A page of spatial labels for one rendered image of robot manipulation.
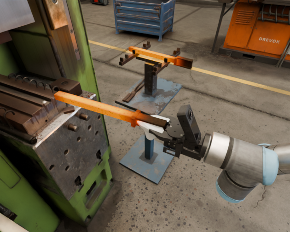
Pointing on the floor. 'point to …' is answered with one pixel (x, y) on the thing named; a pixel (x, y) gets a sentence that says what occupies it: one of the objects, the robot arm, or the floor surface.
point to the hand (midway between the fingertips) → (142, 118)
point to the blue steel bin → (144, 16)
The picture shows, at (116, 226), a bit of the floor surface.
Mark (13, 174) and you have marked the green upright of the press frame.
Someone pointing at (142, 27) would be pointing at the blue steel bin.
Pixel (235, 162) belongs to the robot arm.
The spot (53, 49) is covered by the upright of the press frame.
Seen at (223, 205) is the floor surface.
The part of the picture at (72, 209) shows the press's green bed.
